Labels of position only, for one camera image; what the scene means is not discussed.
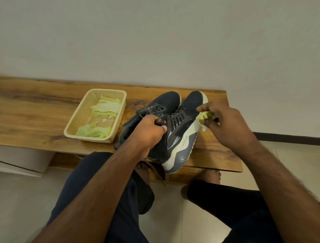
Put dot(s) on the person's right hand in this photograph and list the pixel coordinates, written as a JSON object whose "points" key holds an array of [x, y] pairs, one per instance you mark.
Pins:
{"points": [[230, 127]]}

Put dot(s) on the grey shoelace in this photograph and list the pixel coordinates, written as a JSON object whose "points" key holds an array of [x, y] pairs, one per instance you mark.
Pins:
{"points": [[150, 110], [176, 116]]}

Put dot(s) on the cream plastic mesh basket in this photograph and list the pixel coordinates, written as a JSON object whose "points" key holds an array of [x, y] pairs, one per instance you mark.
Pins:
{"points": [[81, 112]]}

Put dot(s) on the dark sneaker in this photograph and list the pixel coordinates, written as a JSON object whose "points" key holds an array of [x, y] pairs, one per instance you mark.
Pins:
{"points": [[195, 100], [170, 100]]}

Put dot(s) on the person's left forearm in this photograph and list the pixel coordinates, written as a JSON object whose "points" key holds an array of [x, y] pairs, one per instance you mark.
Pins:
{"points": [[95, 197]]}

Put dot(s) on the dark baseboard strip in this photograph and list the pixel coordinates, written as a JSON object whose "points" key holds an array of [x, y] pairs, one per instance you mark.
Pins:
{"points": [[287, 138]]}

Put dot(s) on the person's left leg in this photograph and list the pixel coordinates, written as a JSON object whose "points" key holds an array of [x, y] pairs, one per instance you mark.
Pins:
{"points": [[142, 172]]}

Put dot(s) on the person's left hand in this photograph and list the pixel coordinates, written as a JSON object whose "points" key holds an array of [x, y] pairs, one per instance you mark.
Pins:
{"points": [[147, 135]]}

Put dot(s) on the person's right forearm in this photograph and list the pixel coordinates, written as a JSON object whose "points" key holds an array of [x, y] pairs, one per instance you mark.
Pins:
{"points": [[282, 185]]}

